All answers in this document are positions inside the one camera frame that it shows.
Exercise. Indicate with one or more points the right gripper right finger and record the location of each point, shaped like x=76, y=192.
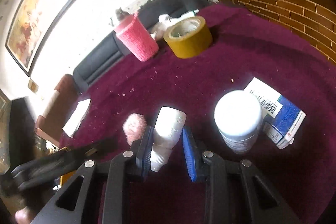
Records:
x=236, y=192

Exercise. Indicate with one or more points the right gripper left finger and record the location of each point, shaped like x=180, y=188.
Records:
x=99, y=192

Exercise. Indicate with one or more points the small white bottle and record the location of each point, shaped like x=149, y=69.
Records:
x=167, y=131

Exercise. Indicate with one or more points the large white plastic bottle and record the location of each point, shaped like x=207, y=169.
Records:
x=238, y=117

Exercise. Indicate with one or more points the white blue medicine box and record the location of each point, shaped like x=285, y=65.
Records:
x=281, y=119

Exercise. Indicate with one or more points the person's left hand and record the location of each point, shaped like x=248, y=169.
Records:
x=24, y=216

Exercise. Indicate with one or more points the yellow taped cardboard tray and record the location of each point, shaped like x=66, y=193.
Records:
x=68, y=176

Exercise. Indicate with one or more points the pink fluffy pompom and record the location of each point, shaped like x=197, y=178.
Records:
x=134, y=127

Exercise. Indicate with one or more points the white paper booklet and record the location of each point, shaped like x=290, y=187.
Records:
x=75, y=120

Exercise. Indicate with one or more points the maroon armchair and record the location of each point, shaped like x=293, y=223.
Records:
x=50, y=121

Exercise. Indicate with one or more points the black leather sofa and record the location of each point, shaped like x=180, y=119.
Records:
x=111, y=50

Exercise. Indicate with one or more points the pink knitted sleeve bottle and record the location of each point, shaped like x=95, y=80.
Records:
x=131, y=32

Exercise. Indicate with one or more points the yellow tape roll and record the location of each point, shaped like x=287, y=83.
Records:
x=189, y=37

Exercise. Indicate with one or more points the framed horse painting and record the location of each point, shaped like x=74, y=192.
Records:
x=31, y=26

